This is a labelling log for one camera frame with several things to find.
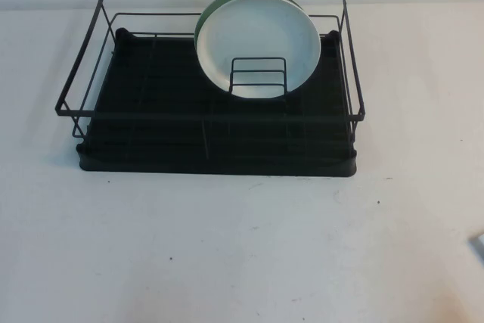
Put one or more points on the white round plate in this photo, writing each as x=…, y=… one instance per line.
x=261, y=39

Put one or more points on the black plastic drip tray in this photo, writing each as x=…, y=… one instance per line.
x=159, y=149

